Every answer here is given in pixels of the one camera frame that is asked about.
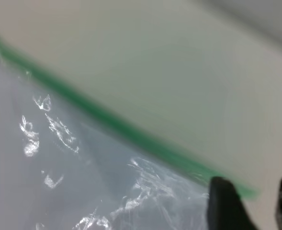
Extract clear zip bag green seal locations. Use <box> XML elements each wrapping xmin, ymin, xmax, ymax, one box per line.
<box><xmin>0</xmin><ymin>31</ymin><xmax>260</xmax><ymax>230</ymax></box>

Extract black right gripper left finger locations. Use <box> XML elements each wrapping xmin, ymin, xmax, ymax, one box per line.
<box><xmin>207</xmin><ymin>176</ymin><xmax>258</xmax><ymax>230</ymax></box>

